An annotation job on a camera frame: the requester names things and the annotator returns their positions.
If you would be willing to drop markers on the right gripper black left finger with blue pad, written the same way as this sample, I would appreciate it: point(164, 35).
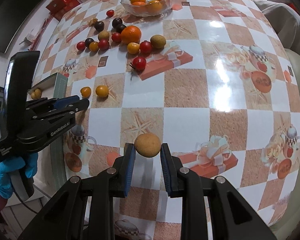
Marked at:
point(83, 208)

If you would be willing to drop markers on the glass fruit bowl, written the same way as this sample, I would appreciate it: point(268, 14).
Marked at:
point(147, 8)

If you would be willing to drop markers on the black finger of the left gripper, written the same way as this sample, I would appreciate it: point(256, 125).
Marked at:
point(43, 113)

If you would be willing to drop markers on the dark purple tomato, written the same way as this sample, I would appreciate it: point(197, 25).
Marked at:
point(99, 26)

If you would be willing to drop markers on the green-brown longan right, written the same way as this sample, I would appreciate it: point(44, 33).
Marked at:
point(158, 41)

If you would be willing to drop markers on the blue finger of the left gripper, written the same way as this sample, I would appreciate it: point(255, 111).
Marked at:
point(52, 103)

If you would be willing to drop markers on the yellow cherry tomato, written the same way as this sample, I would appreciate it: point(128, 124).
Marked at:
point(102, 91)
point(85, 92)
point(133, 48)

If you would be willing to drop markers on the red cherry tomato middle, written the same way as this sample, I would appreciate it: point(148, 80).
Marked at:
point(146, 47)

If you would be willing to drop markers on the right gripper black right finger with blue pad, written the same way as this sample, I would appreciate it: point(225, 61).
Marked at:
point(231, 215)

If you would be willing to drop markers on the red tomato with stem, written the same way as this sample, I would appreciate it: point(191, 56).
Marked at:
point(139, 64)

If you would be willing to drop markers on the blue gloved hand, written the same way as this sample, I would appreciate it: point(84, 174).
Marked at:
point(14, 164)

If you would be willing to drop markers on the longan pair in tray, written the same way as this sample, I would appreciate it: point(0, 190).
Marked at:
point(36, 94)

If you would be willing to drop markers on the large orange tangerine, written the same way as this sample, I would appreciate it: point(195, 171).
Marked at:
point(131, 34)

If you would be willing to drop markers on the yellow cherry tomato front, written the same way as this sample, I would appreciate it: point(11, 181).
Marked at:
point(102, 91)

